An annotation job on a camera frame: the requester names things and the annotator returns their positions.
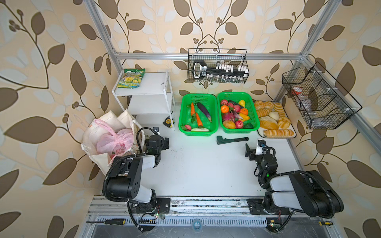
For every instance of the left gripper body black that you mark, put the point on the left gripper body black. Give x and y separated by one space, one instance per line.
163 145

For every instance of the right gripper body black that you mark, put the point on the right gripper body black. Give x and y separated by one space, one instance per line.
258 159

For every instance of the pink plastic grocery bag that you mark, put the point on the pink plastic grocery bag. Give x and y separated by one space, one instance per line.
114 143

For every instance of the cream canvas tote bag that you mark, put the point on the cream canvas tote bag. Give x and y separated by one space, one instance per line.
92 134

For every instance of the green basket with vegetables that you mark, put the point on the green basket with vegetables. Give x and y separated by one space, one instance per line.
187 122

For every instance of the yellow-green snack packet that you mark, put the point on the yellow-green snack packet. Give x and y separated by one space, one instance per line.
131 78

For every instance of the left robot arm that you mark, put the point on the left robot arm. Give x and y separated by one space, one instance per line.
123 180

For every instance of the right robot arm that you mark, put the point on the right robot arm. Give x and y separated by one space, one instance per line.
300 191

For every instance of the yellow black tape measure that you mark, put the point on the yellow black tape measure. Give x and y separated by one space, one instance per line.
169 122

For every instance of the tray of bread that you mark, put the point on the tray of bread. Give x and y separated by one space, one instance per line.
274 122

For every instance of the white-green cucumber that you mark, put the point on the white-green cucumber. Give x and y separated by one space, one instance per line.
200 129

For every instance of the white two-tier shelf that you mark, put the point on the white two-tier shelf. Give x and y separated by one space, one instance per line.
153 97

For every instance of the orange carrot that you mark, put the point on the orange carrot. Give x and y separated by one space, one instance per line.
192 110

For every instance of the green black wrench tool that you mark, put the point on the green black wrench tool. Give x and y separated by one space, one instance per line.
220 140

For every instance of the green basket with fruit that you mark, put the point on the green basket with fruit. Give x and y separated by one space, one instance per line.
237 113

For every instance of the purple eggplant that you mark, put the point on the purple eggplant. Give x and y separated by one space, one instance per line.
205 111

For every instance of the red-capped bottle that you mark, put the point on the red-capped bottle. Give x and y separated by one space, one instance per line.
302 101

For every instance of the black wire basket right wall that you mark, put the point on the black wire basket right wall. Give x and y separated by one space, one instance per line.
332 103

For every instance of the black wire basket wall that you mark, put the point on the black wire basket wall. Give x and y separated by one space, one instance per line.
332 103
218 65

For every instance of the yellow-handled screwdriver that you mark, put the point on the yellow-handled screwdriver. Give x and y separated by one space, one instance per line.
325 223

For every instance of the black-handled screwdriver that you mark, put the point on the black-handled screwdriver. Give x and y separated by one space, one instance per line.
112 222

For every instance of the black wire basket back wall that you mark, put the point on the black wire basket back wall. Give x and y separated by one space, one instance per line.
218 65

